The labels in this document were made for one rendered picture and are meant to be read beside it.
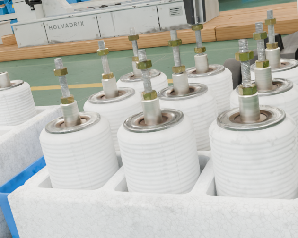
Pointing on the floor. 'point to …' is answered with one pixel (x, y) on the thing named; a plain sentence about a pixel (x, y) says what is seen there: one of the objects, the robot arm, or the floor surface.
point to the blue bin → (31, 170)
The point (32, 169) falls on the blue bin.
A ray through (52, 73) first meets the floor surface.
